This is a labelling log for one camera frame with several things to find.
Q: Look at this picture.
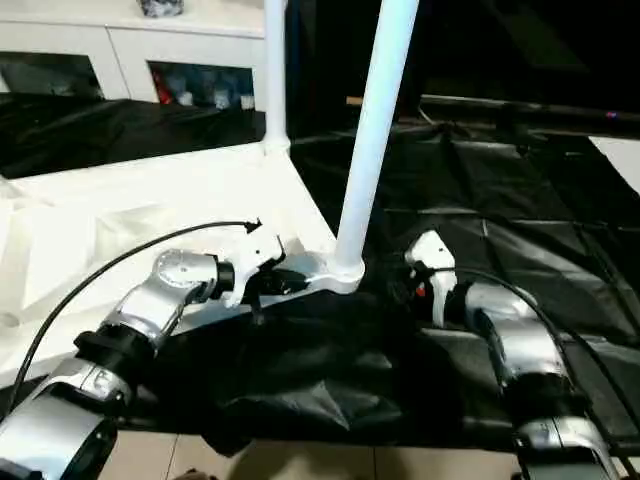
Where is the white plastic table top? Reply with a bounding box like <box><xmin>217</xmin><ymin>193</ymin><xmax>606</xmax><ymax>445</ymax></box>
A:
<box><xmin>0</xmin><ymin>139</ymin><xmax>366</xmax><ymax>386</ymax></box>

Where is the white plastic table leg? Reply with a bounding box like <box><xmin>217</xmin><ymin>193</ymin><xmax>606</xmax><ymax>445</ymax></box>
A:
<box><xmin>262</xmin><ymin>0</ymin><xmax>291</xmax><ymax>151</ymax></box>
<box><xmin>332</xmin><ymin>0</ymin><xmax>421</xmax><ymax>281</ymax></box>

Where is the black mat cloth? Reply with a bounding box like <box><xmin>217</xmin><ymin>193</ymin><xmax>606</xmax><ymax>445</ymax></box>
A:
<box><xmin>0</xmin><ymin>94</ymin><xmax>640</xmax><ymax>456</ymax></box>

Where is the white flat board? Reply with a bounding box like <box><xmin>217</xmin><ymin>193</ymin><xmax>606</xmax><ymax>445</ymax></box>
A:
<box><xmin>589</xmin><ymin>137</ymin><xmax>640</xmax><ymax>194</ymax></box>

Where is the white sideboard cabinet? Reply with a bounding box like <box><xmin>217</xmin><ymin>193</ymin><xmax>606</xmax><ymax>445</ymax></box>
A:
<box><xmin>0</xmin><ymin>0</ymin><xmax>269</xmax><ymax>109</ymax></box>

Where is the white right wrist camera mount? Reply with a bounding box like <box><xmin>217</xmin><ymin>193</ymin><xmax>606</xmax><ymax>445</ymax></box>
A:
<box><xmin>403</xmin><ymin>230</ymin><xmax>457</xmax><ymax>329</ymax></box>

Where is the black left wrist camera cable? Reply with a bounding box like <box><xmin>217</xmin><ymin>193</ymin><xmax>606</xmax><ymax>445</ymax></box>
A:
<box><xmin>9</xmin><ymin>217</ymin><xmax>264</xmax><ymax>396</ymax></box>

